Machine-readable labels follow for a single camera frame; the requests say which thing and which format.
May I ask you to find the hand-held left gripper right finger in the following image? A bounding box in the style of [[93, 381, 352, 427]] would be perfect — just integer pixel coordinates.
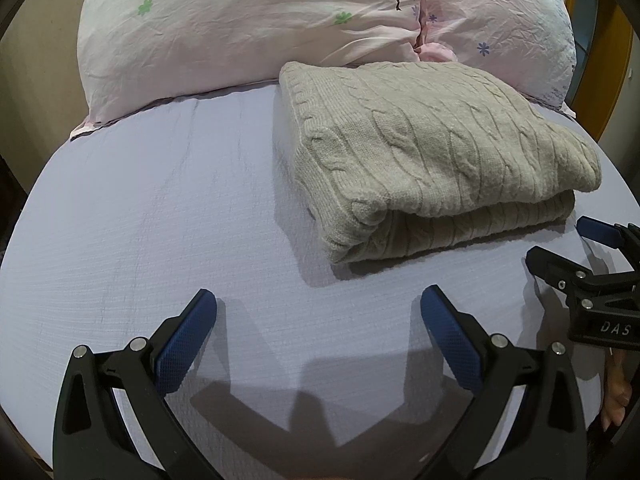
[[419, 284, 589, 480]]

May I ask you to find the beige cable-knit sweater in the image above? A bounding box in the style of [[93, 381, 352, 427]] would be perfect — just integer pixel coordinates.
[[277, 61, 603, 266]]

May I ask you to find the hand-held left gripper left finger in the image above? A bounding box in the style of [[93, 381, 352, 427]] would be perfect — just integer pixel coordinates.
[[52, 288, 221, 480]]

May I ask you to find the pink floral pillow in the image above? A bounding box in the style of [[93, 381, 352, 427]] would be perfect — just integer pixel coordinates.
[[418, 0, 577, 117], [70, 0, 429, 140]]

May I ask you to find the lavender bed sheet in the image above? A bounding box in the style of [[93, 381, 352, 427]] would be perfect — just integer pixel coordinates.
[[0, 80, 640, 480]]

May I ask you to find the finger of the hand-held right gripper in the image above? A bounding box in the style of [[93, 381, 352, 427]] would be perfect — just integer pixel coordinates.
[[525, 245, 640, 312], [576, 216, 640, 257]]

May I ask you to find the person's right hand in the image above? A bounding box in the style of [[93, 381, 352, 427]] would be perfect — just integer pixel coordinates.
[[600, 348, 632, 431]]

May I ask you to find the yellow wooden frame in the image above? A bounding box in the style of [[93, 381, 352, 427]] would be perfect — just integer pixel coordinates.
[[570, 0, 640, 147]]

